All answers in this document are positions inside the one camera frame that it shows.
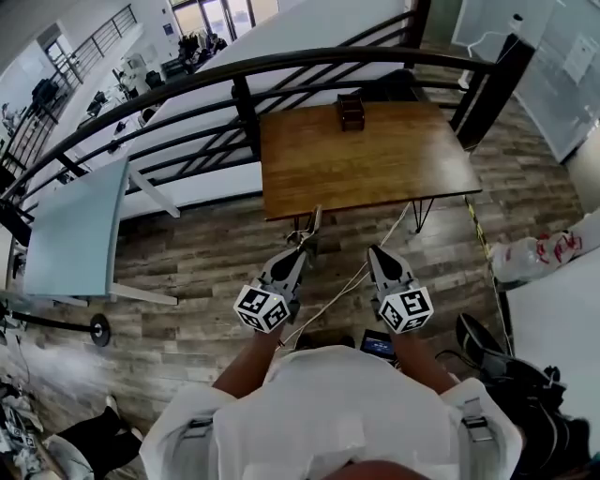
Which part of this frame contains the light blue table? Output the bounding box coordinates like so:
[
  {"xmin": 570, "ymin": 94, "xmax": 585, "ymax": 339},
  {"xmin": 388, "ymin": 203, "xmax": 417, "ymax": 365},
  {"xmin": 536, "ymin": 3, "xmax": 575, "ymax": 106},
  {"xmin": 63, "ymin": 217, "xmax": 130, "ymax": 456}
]
[{"xmin": 22, "ymin": 157, "xmax": 182, "ymax": 306}]

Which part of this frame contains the person's right leg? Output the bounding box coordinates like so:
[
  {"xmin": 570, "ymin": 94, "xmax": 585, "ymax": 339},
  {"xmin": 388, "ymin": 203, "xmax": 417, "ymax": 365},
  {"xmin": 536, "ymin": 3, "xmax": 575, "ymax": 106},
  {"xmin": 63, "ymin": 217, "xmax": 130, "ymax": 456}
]
[{"xmin": 327, "ymin": 330, "xmax": 356, "ymax": 351}]

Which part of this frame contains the black tablet device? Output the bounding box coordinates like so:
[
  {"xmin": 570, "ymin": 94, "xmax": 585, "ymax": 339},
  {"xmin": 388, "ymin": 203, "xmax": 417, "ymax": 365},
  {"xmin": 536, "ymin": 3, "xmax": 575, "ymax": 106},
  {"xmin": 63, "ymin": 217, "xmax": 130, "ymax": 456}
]
[{"xmin": 359, "ymin": 328, "xmax": 398, "ymax": 362}]

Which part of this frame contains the black metal railing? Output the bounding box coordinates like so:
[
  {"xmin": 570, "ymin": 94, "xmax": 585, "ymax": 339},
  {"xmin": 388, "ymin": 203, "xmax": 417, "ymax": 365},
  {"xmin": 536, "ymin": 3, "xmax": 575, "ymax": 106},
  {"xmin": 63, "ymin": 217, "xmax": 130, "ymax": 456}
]
[{"xmin": 0, "ymin": 8, "xmax": 498, "ymax": 245}]

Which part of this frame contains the glass window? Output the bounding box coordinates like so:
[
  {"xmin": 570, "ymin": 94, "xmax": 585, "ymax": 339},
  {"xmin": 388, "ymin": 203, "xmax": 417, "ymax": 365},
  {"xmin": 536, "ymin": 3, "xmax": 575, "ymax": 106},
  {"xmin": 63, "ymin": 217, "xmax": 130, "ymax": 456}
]
[{"xmin": 169, "ymin": 0, "xmax": 282, "ymax": 41}]

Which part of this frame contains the grey left shoulder strap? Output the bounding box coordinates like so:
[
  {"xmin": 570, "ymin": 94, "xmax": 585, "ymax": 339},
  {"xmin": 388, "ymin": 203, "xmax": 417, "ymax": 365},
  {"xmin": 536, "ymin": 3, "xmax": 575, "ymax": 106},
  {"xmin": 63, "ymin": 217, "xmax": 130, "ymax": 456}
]
[{"xmin": 182, "ymin": 414, "xmax": 217, "ymax": 442}]

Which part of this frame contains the black round stand base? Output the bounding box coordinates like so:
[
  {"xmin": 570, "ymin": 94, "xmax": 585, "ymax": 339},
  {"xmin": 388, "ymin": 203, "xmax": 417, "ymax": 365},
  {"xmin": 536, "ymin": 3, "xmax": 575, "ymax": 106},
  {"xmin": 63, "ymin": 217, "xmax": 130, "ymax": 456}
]
[{"xmin": 8, "ymin": 308, "xmax": 113, "ymax": 348}]

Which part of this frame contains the person's right forearm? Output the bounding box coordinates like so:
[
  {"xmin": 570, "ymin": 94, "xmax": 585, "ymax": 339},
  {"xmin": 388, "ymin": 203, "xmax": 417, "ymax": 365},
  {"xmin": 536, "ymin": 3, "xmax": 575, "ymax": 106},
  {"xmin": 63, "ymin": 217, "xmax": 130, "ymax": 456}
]
[{"xmin": 391, "ymin": 327, "xmax": 458, "ymax": 395}]

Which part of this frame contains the person's white shirt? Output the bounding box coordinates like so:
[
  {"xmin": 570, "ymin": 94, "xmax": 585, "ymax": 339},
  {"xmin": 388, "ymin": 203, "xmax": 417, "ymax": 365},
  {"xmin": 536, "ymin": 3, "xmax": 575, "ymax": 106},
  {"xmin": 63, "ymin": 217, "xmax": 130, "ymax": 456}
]
[{"xmin": 140, "ymin": 344, "xmax": 524, "ymax": 480}]

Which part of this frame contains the black backpack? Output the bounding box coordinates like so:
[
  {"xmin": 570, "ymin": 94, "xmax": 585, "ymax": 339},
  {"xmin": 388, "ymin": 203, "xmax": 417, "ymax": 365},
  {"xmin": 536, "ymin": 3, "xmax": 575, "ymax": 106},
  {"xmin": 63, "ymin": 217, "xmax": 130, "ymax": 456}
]
[{"xmin": 435, "ymin": 312, "xmax": 593, "ymax": 475}]

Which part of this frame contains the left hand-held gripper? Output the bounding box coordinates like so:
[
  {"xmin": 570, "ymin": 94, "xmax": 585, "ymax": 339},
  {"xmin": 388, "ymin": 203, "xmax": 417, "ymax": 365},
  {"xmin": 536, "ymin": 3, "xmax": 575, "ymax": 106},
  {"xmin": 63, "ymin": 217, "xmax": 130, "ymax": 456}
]
[{"xmin": 232, "ymin": 247, "xmax": 311, "ymax": 335}]

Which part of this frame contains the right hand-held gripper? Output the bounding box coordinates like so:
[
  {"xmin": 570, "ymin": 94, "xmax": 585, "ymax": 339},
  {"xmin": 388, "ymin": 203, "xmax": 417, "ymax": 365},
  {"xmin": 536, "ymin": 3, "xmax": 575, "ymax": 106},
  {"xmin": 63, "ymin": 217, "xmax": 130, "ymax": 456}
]
[{"xmin": 367, "ymin": 245, "xmax": 432, "ymax": 335}]

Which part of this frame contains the person's head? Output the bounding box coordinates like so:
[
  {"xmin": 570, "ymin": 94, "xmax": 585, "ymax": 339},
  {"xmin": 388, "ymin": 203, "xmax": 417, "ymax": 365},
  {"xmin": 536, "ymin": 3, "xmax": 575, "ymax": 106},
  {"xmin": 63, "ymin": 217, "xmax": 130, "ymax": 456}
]
[{"xmin": 322, "ymin": 458, "xmax": 432, "ymax": 480}]

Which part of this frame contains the wooden table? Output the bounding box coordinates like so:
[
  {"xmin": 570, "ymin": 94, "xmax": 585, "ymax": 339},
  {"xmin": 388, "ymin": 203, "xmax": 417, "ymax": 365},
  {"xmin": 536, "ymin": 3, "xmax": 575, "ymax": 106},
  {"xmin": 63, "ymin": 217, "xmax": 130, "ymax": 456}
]
[{"xmin": 259, "ymin": 100, "xmax": 484, "ymax": 235}]

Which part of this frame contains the grey shoulder strap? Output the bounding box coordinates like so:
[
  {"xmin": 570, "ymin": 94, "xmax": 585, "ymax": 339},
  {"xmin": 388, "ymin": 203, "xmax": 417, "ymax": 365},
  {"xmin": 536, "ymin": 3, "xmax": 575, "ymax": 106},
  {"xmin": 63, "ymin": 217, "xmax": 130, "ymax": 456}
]
[
  {"xmin": 461, "ymin": 397, "xmax": 496, "ymax": 444},
  {"xmin": 182, "ymin": 414, "xmax": 217, "ymax": 442}
]

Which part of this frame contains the clear plastic bag red print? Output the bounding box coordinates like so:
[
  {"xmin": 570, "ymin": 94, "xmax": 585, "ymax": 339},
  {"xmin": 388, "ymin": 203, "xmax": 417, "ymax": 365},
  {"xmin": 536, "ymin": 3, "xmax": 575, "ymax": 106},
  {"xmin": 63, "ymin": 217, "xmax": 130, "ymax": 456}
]
[{"xmin": 489, "ymin": 229, "xmax": 585, "ymax": 282}]

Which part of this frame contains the dark wooden railing post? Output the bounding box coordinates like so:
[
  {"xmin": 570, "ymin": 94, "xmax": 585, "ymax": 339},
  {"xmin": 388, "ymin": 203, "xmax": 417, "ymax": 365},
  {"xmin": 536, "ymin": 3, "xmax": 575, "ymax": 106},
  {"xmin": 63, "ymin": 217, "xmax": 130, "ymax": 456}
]
[
  {"xmin": 403, "ymin": 0, "xmax": 432, "ymax": 70},
  {"xmin": 452, "ymin": 33, "xmax": 536, "ymax": 152}
]

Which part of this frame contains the white cable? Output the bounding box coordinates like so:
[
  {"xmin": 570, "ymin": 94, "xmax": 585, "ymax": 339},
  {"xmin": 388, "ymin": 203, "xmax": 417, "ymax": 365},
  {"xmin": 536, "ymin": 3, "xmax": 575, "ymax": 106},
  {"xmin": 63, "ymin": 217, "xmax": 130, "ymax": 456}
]
[{"xmin": 278, "ymin": 203, "xmax": 413, "ymax": 351}]

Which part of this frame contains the dark wooden desk organizer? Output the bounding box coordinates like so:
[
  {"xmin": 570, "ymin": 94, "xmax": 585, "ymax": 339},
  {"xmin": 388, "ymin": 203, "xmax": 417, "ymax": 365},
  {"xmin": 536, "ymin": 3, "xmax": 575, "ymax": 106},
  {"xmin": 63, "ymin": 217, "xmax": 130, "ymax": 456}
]
[{"xmin": 336, "ymin": 92, "xmax": 368, "ymax": 133}]

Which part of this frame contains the person's left forearm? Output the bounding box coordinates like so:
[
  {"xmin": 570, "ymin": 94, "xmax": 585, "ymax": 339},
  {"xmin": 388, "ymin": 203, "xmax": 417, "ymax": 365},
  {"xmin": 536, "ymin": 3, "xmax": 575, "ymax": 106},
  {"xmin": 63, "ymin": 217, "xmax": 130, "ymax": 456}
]
[{"xmin": 213, "ymin": 322, "xmax": 287, "ymax": 399}]

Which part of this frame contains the grey right shoulder strap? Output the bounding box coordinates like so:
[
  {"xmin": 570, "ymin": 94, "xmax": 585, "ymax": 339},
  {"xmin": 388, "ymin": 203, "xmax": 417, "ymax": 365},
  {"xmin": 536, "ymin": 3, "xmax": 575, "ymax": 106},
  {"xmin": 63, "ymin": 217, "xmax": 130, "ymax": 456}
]
[{"xmin": 461, "ymin": 397, "xmax": 496, "ymax": 444}]

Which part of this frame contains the yellow black cable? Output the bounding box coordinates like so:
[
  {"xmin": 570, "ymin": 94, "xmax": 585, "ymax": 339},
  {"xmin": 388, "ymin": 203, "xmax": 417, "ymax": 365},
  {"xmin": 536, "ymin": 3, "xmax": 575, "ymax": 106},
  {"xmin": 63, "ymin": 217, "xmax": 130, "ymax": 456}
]
[{"xmin": 463, "ymin": 194, "xmax": 515, "ymax": 353}]

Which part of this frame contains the person's leg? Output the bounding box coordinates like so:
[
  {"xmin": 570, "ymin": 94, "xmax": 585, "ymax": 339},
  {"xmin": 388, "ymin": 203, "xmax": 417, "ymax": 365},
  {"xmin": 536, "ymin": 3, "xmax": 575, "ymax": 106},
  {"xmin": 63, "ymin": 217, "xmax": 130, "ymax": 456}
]
[
  {"xmin": 46, "ymin": 396, "xmax": 144, "ymax": 480},
  {"xmin": 295, "ymin": 331, "xmax": 329, "ymax": 351},
  {"xmin": 327, "ymin": 330, "xmax": 356, "ymax": 351}
]

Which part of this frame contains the white wall notice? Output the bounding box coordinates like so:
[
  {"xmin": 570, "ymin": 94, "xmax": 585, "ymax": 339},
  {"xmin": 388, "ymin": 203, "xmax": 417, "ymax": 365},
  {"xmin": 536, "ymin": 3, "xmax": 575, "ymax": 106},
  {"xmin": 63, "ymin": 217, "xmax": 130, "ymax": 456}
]
[{"xmin": 564, "ymin": 32, "xmax": 599, "ymax": 83}]

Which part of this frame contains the person's left leg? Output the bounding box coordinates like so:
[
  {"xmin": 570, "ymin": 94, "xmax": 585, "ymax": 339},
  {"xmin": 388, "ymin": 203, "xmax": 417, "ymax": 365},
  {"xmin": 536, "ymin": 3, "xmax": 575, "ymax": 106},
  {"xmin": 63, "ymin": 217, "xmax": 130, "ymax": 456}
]
[{"xmin": 295, "ymin": 331, "xmax": 329, "ymax": 351}]

